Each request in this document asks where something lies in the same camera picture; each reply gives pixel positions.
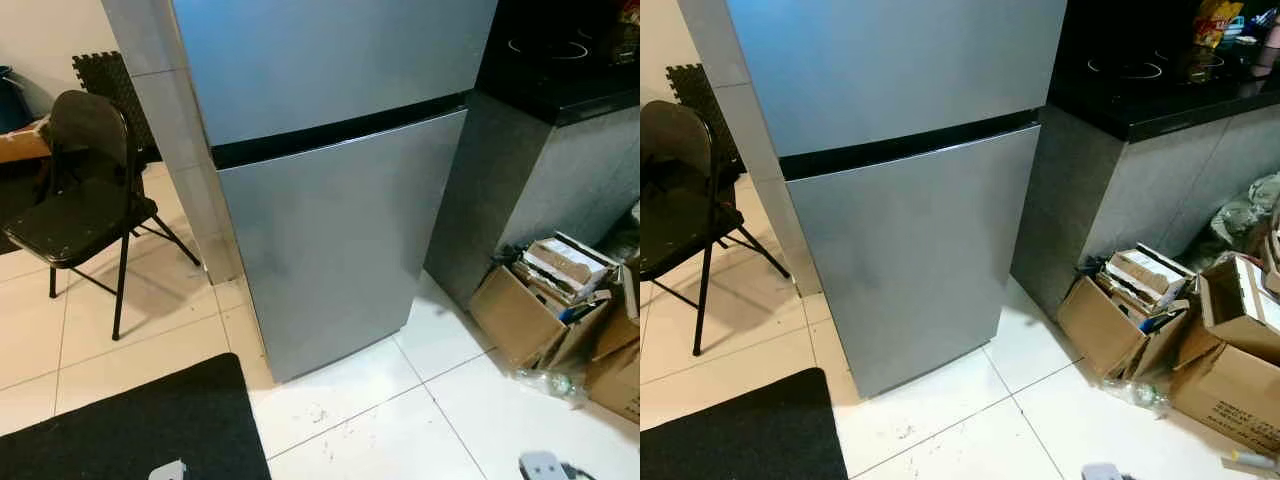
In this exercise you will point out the black foam puzzle mat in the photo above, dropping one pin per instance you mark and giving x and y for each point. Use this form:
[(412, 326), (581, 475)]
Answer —
[(700, 90), (105, 75)]

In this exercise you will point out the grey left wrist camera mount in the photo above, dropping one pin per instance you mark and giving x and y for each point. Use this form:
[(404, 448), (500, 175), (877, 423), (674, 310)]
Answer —
[(170, 472)]

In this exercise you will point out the blue bin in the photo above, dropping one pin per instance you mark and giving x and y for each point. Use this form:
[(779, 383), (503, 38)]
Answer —
[(12, 100)]

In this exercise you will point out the black folding chair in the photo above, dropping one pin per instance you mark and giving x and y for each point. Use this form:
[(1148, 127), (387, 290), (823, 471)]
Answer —
[(675, 230), (80, 225)]

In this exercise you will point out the yellow red snack bag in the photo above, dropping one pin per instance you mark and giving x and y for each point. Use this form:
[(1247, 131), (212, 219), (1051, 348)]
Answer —
[(1215, 22)]

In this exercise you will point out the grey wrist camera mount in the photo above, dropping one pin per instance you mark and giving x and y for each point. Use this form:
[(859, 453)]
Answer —
[(1103, 472), (170, 472), (540, 467)]

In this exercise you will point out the small open cardboard box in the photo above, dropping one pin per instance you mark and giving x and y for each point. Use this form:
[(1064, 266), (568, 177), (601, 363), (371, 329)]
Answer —
[(620, 330), (1235, 310)]

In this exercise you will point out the printed cardboard box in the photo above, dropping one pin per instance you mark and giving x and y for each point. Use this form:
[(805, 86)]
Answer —
[(1225, 395), (618, 390)]

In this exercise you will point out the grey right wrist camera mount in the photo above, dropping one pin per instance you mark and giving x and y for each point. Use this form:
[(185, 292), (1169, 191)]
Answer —
[(540, 467), (1103, 472)]

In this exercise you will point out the plain brown cardboard box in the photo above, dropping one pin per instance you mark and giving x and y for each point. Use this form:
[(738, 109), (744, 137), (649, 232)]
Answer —
[(22, 145)]

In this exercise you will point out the pale green plastic bag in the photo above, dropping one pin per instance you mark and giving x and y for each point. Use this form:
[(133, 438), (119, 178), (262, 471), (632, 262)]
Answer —
[(1250, 215)]

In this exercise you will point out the large black floor mat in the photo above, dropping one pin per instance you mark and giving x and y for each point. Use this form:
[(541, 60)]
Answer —
[(740, 435), (130, 430)]

